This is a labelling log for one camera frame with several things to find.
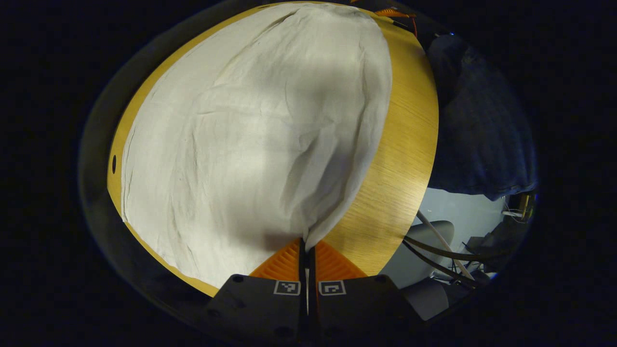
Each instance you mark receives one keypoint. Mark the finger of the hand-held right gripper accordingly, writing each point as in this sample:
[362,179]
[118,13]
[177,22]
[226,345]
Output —
[390,13]

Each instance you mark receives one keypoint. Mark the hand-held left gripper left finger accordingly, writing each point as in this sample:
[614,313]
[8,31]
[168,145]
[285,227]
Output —
[270,308]

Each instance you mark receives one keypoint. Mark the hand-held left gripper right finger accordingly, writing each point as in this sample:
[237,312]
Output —
[356,308]

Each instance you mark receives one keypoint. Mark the white jeans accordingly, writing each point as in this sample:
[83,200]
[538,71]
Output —
[250,135]

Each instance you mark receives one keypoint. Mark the grey chair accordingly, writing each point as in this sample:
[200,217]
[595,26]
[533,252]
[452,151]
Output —
[429,231]

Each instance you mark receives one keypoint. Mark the person's dark blue clothing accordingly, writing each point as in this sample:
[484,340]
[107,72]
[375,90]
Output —
[477,125]

